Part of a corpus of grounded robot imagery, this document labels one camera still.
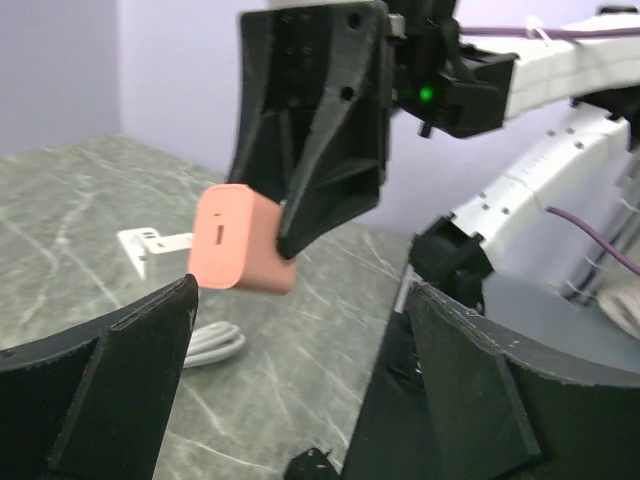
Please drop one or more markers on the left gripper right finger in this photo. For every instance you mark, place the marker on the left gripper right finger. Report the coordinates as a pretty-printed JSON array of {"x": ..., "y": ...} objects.
[{"x": 454, "y": 395}]

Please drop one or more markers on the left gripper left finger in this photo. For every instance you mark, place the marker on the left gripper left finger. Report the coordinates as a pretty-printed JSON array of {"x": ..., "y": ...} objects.
[{"x": 93, "y": 401}]

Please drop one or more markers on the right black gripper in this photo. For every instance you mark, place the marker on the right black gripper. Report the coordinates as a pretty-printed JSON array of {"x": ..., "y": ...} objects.
[{"x": 315, "y": 110}]

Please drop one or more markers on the pink square adapter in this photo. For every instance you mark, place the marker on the pink square adapter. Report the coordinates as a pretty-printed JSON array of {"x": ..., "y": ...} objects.
[{"x": 234, "y": 242}]

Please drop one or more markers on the white USB power strip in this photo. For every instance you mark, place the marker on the white USB power strip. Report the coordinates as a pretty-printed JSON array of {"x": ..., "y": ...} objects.
[{"x": 157, "y": 260}]

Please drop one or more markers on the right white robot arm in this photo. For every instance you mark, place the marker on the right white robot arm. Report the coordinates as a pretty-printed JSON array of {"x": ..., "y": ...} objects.
[{"x": 595, "y": 65}]

